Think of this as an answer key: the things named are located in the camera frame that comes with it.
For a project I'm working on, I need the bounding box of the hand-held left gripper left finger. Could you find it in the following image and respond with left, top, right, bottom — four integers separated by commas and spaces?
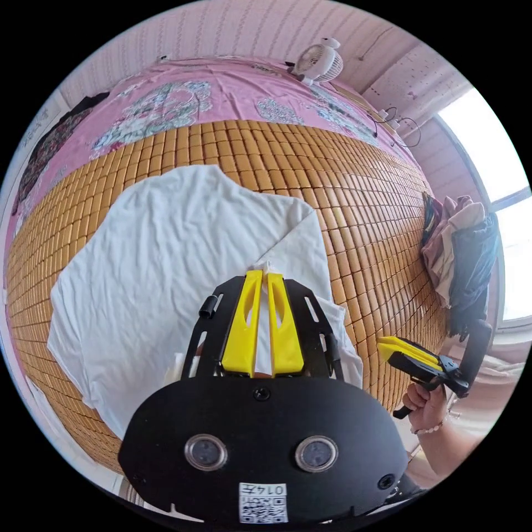
221, 270, 264, 378

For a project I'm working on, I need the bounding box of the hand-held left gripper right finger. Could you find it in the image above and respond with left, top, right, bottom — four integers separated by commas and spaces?
267, 272, 305, 378

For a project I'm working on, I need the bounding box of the white short sleeve shirt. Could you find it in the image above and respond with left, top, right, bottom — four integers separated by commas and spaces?
46, 164, 365, 442

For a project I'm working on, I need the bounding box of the person's right forearm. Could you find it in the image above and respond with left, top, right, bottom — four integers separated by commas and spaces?
415, 415, 488, 479

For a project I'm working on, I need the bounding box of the person's right hand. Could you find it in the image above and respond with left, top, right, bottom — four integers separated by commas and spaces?
402, 380, 453, 436

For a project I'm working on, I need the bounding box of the pile of clothes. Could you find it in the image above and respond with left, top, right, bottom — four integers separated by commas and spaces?
420, 194, 500, 338

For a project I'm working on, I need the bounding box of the bed with woven mat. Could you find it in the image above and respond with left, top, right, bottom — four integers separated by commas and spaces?
2, 56, 454, 479

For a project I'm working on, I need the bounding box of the window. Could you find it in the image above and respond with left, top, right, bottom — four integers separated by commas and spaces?
435, 85, 532, 334

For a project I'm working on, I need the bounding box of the dark floral garment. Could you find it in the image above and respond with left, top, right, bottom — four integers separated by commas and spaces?
11, 91, 111, 216

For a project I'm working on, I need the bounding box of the small white fan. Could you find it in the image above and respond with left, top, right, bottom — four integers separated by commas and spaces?
289, 37, 345, 87

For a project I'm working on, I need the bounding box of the white power strip with cable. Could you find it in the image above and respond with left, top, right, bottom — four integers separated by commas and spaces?
371, 106, 421, 149

